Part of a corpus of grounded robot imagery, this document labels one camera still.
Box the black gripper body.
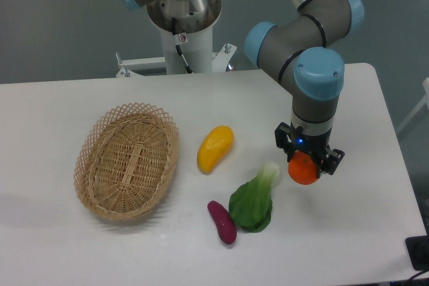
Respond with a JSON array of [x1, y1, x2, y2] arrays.
[[288, 123, 332, 160]]

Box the green bok choy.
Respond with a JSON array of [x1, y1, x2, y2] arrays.
[[229, 161, 280, 233]]

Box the orange fruit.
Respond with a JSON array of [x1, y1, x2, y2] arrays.
[[288, 151, 318, 185]]

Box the white frame at right edge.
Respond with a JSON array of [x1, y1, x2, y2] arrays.
[[395, 78, 428, 141]]

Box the black device at table edge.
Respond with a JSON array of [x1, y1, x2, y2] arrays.
[[405, 235, 428, 271]]

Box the woven wicker basket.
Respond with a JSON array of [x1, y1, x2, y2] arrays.
[[74, 102, 180, 221]]

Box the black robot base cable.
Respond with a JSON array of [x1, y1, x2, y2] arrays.
[[170, 17, 195, 74]]

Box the yellow mango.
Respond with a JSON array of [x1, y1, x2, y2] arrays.
[[197, 125, 235, 175]]

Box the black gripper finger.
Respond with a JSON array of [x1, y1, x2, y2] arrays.
[[274, 123, 295, 162], [315, 147, 345, 179]]

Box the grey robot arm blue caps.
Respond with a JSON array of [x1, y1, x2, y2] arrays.
[[122, 0, 365, 175]]

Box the purple sweet potato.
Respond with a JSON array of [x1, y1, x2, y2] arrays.
[[207, 200, 237, 245]]

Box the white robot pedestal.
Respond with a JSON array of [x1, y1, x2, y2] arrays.
[[116, 0, 237, 77]]

